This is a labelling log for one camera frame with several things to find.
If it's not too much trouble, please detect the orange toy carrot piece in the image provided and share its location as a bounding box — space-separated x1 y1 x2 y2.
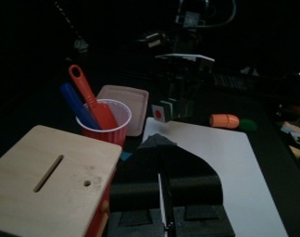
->
209 113 241 130

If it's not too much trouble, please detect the green toy vegetable piece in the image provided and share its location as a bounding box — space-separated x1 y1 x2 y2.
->
239 118 259 133

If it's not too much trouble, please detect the white cutting board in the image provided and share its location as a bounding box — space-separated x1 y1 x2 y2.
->
142 117 291 237

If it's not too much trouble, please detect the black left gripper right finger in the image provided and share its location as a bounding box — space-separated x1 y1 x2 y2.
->
158 133 237 237

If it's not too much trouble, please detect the red plastic cup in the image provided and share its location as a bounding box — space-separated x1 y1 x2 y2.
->
76 98 133 147

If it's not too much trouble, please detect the blue toy utensil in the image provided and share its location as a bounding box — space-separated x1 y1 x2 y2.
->
59 81 101 131

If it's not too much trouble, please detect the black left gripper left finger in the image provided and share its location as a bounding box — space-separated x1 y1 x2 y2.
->
109 132 165 237

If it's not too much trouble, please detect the wooden box with slot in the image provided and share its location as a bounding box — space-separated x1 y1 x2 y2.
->
0 124 125 237

